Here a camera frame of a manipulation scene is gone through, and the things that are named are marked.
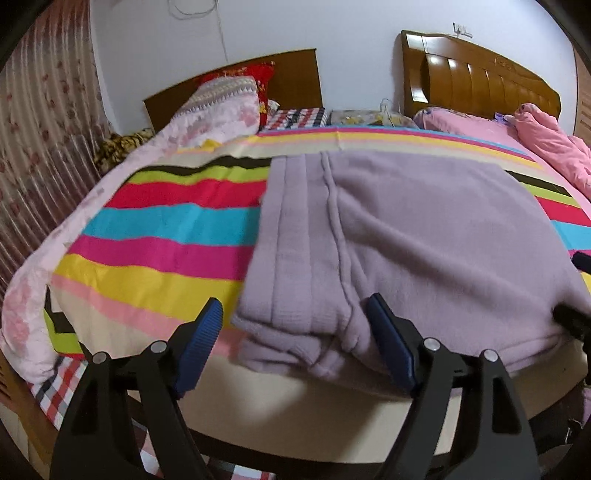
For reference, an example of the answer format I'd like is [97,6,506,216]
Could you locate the striped floral curtain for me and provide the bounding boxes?
[0,0,116,296]

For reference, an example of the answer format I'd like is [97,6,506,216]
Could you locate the rainbow striped blanket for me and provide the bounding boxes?
[44,124,591,467]

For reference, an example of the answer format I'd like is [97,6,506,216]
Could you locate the lavender knit sweater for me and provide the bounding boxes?
[231,150,591,385]

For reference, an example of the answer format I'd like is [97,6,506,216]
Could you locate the pink floral quilt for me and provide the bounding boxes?
[0,99,262,385]

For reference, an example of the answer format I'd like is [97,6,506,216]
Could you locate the plain pink bed sheet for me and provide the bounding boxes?
[413,107,591,204]

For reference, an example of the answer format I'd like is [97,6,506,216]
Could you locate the red patterned pillow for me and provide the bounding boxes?
[198,62,277,128]

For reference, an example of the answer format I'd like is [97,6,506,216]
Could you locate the wooden bed frame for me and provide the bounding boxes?
[0,351,57,468]

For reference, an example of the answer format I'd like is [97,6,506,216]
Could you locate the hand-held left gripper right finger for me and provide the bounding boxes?
[367,293,541,480]

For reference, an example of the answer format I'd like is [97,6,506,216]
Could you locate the panelled wooden headboard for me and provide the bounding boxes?
[401,30,562,121]

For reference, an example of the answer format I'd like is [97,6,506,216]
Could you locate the thin wall cable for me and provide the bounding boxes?
[168,0,230,66]

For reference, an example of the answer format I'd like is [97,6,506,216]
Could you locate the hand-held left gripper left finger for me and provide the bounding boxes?
[48,298,225,480]

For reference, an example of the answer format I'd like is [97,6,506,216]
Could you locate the leopard print cloth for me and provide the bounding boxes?
[95,129,156,174]

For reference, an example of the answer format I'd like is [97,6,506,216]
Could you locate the pink padded garment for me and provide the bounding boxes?
[514,104,591,191]

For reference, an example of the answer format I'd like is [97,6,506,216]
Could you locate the plain wooden headboard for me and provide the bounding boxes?
[143,46,324,134]

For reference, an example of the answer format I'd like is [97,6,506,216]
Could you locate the yellow patterned cloth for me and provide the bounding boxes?
[330,109,419,130]

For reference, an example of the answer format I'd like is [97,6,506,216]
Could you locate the zigzag patterned pillow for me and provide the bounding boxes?
[178,76,260,134]

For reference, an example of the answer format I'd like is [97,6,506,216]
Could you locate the wire clothes hangers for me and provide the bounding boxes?
[379,98,403,126]

